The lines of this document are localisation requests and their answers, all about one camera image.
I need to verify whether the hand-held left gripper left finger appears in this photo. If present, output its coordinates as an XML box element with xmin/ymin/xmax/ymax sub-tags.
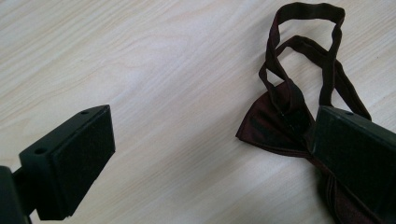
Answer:
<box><xmin>12</xmin><ymin>104</ymin><xmax>117</xmax><ymax>221</ymax></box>

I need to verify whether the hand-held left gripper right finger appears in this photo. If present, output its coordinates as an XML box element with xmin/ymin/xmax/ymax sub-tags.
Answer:
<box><xmin>310</xmin><ymin>105</ymin><xmax>396</xmax><ymax>224</ymax></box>

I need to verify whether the dark red bow tie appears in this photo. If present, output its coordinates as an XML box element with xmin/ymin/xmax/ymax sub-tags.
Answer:
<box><xmin>235</xmin><ymin>2</ymin><xmax>396</xmax><ymax>224</ymax></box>

